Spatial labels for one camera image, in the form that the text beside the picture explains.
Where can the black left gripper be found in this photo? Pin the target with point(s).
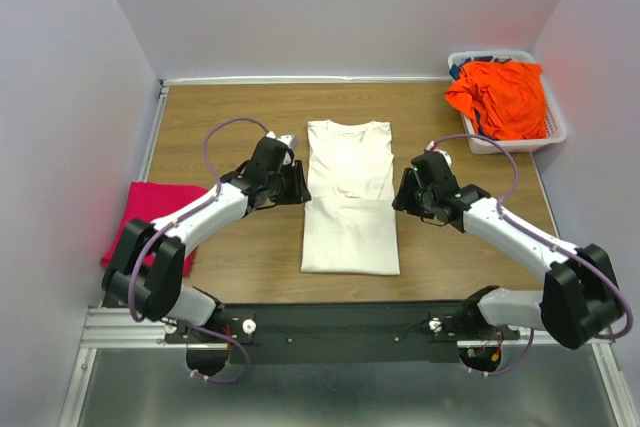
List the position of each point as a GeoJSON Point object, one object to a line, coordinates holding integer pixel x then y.
{"type": "Point", "coordinates": [299, 192]}

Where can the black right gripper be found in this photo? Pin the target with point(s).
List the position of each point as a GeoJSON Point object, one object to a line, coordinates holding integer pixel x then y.
{"type": "Point", "coordinates": [403, 197]}

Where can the white t shirt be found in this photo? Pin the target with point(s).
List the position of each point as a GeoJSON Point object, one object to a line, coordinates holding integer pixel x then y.
{"type": "Point", "coordinates": [349, 223]}

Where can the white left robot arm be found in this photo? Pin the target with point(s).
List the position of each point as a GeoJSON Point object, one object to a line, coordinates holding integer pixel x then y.
{"type": "Point", "coordinates": [146, 270]}

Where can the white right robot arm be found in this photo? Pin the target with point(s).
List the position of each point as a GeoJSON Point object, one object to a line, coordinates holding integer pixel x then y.
{"type": "Point", "coordinates": [579, 297]}

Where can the blue garment in basket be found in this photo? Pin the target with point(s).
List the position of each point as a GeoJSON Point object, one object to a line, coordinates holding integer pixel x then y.
{"type": "Point", "coordinates": [456, 68]}

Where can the orange t shirt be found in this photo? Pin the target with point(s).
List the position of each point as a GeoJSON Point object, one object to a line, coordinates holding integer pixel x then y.
{"type": "Point", "coordinates": [503, 101]}

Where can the folded magenta t shirt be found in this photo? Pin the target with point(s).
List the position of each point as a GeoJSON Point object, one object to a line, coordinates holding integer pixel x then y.
{"type": "Point", "coordinates": [147, 201]}

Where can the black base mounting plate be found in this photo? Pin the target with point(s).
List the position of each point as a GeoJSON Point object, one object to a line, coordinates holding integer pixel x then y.
{"type": "Point", "coordinates": [338, 333]}

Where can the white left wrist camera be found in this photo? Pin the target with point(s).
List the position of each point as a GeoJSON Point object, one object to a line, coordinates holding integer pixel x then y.
{"type": "Point", "coordinates": [290, 141]}

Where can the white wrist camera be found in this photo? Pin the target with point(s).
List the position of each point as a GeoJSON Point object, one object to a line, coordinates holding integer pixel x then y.
{"type": "Point", "coordinates": [433, 147]}
{"type": "Point", "coordinates": [290, 141]}

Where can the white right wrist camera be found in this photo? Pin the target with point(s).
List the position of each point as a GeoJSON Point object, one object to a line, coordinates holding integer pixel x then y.
{"type": "Point", "coordinates": [433, 147]}

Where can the aluminium frame rail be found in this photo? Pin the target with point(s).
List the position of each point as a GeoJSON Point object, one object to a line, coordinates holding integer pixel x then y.
{"type": "Point", "coordinates": [407, 363]}

